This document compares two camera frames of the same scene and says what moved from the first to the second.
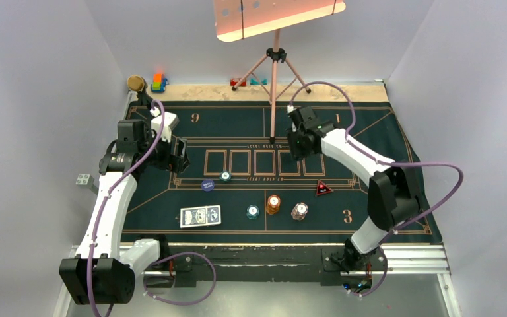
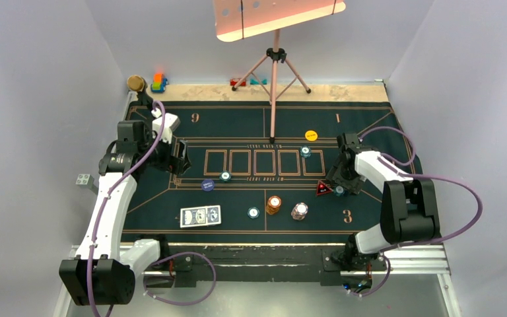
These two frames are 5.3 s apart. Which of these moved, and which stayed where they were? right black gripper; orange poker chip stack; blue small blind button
Moved: right black gripper
Stayed: orange poker chip stack; blue small blind button
